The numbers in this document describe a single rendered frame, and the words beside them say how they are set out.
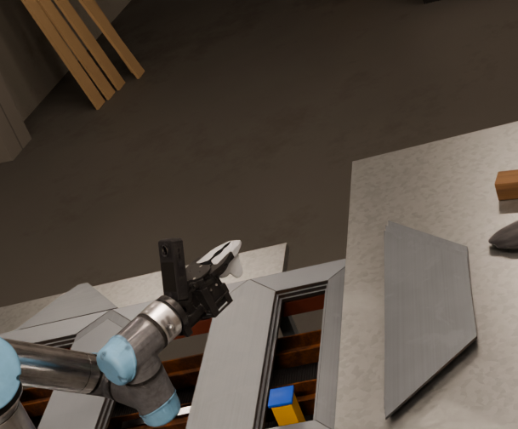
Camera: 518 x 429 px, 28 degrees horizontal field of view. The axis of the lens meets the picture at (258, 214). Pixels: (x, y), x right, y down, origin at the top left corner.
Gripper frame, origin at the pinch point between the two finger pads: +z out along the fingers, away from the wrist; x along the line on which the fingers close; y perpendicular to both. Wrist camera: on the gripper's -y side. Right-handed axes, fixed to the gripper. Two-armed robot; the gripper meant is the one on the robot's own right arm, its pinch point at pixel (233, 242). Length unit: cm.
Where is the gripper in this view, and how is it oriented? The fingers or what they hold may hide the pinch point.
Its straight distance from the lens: 194.3
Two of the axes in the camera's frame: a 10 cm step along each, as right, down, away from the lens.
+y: 4.2, 8.3, 3.7
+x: 6.7, -0.1, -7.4
